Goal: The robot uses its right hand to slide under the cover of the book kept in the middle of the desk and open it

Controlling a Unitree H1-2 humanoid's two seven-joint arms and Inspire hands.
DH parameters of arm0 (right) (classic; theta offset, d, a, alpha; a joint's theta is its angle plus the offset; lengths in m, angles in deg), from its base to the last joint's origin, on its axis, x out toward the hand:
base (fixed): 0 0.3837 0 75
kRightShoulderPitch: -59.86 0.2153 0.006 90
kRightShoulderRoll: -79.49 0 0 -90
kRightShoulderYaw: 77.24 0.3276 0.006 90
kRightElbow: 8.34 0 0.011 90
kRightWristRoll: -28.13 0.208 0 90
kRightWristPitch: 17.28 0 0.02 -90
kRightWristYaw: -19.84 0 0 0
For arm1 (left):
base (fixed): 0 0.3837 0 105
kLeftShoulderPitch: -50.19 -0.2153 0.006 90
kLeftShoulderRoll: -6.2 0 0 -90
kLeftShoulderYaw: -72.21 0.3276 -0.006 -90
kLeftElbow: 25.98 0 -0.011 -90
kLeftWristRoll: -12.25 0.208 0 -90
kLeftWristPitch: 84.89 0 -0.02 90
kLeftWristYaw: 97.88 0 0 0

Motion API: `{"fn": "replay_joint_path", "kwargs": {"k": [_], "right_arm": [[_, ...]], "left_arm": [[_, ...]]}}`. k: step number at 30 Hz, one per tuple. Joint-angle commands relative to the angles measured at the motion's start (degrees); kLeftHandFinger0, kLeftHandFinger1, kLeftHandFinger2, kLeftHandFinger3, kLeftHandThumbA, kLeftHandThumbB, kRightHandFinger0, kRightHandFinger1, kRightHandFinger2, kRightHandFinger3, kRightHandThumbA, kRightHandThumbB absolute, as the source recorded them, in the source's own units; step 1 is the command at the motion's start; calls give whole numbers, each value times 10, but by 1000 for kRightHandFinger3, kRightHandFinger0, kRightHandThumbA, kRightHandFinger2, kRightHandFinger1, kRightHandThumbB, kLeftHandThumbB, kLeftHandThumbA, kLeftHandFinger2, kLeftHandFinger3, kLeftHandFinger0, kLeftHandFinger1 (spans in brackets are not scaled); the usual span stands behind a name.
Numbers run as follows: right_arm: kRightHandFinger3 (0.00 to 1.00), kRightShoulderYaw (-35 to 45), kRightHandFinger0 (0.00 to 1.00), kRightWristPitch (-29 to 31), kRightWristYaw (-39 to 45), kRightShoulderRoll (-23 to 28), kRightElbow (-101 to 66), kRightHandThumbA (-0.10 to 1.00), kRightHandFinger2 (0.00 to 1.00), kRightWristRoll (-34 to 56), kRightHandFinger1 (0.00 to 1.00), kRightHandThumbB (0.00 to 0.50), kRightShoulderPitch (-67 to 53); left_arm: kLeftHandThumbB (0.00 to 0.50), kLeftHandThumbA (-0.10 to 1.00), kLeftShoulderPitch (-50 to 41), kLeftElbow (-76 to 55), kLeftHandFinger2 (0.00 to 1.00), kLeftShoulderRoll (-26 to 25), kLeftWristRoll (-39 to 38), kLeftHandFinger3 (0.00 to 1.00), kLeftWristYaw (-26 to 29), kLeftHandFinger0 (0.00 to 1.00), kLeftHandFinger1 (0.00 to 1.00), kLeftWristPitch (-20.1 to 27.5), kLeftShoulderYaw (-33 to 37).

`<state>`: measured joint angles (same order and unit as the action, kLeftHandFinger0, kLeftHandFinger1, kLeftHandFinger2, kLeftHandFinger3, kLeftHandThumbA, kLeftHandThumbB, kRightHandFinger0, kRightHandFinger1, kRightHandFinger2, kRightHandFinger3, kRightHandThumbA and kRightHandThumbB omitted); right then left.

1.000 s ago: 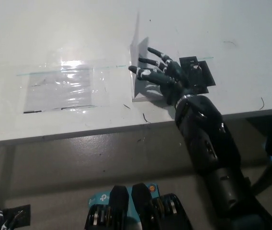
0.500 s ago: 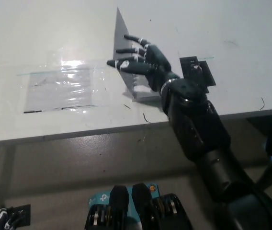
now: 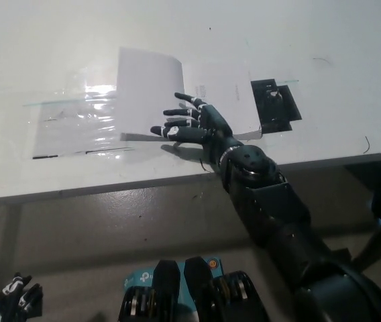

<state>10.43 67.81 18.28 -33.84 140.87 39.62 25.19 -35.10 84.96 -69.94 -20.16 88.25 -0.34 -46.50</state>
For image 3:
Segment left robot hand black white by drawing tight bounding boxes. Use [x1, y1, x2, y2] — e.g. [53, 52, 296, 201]
[0, 272, 44, 322]

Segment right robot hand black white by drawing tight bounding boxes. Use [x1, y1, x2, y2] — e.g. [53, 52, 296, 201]
[150, 92, 244, 169]

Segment white grey manual book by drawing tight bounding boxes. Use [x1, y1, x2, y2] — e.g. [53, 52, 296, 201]
[115, 46, 264, 144]

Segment clear plastic sleeve with paper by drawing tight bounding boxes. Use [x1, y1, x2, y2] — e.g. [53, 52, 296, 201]
[22, 64, 138, 160]

